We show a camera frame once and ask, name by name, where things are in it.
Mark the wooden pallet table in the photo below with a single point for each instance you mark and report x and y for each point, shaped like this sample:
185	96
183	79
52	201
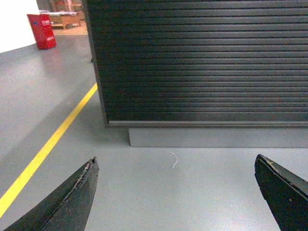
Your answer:
62	13

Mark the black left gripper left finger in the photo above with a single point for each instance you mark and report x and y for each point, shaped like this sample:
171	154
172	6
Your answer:
67	208

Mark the black checkout counter cabinet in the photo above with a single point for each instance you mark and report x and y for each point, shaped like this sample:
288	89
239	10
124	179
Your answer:
202	73

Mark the red fire extinguisher box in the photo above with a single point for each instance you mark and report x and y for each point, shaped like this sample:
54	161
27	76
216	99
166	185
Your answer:
42	31

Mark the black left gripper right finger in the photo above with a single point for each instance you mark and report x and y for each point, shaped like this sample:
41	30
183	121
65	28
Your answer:
285	193

